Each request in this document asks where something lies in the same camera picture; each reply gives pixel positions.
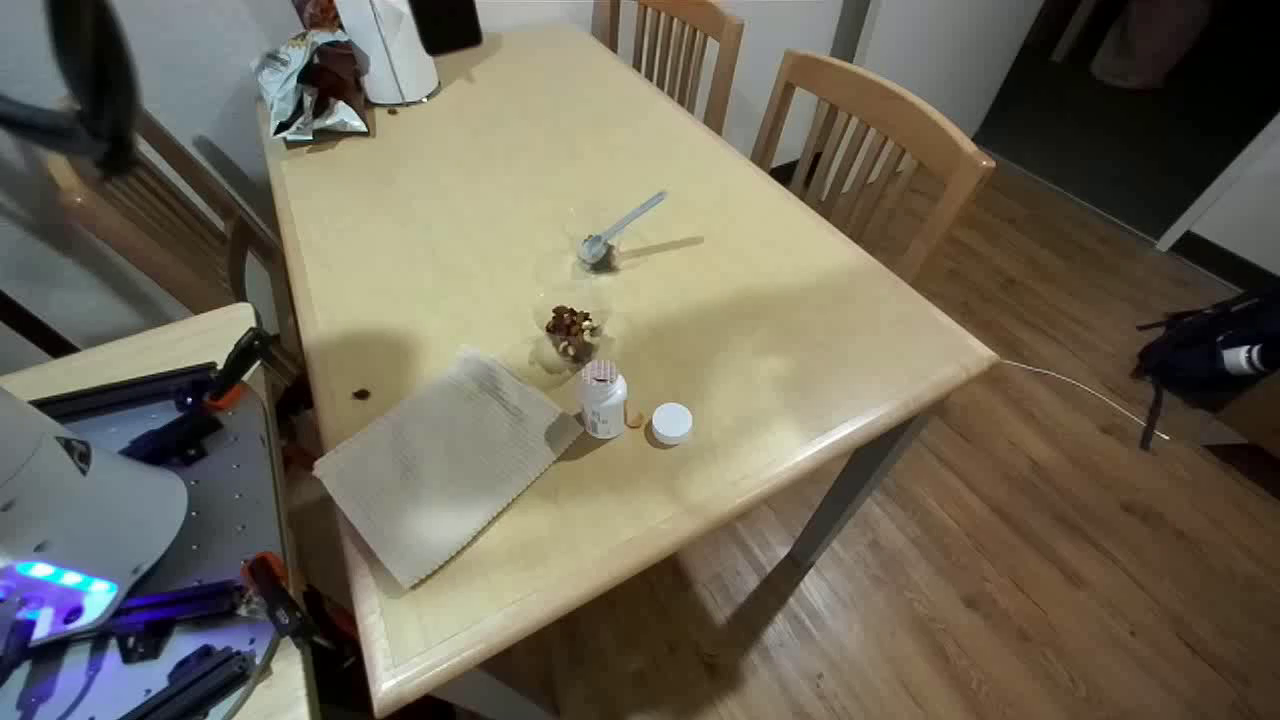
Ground folded beige cloth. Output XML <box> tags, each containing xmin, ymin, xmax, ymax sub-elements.
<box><xmin>315</xmin><ymin>356</ymin><xmax>579</xmax><ymax>586</ymax></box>

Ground crumpled foil snack bag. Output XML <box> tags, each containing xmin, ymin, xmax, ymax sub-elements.
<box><xmin>256</xmin><ymin>32</ymin><xmax>374</xmax><ymax>144</ymax></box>

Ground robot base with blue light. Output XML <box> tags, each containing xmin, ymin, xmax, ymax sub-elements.
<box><xmin>0</xmin><ymin>390</ymin><xmax>189</xmax><ymax>645</ymax></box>

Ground white bottle cap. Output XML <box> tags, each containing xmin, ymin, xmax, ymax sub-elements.
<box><xmin>648</xmin><ymin>399</ymin><xmax>695</xmax><ymax>446</ymax></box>

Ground clear cup with nuts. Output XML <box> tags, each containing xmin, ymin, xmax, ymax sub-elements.
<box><xmin>537</xmin><ymin>305</ymin><xmax>603</xmax><ymax>377</ymax></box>

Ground wooden chair left side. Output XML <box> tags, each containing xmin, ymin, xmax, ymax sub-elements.
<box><xmin>38</xmin><ymin>107</ymin><xmax>299</xmax><ymax>352</ymax></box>

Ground wooden dining table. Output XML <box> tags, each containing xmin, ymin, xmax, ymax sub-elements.
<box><xmin>267</xmin><ymin>28</ymin><xmax>994</xmax><ymax>710</ymax></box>

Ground white paper bag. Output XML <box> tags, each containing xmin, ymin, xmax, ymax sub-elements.
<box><xmin>338</xmin><ymin>0</ymin><xmax>435</xmax><ymax>107</ymax></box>

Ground black backpack on floor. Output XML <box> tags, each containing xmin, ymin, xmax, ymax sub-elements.
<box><xmin>1134</xmin><ymin>287</ymin><xmax>1280</xmax><ymax>445</ymax></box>

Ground grey measuring spoon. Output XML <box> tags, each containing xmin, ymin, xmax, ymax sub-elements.
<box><xmin>577</xmin><ymin>191</ymin><xmax>666</xmax><ymax>266</ymax></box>

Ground white cable on floor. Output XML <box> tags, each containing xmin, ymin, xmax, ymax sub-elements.
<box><xmin>996</xmin><ymin>356</ymin><xmax>1177</xmax><ymax>446</ymax></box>

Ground white pill bottle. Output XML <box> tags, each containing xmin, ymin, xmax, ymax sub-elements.
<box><xmin>577</xmin><ymin>360</ymin><xmax>627</xmax><ymax>440</ymax></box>

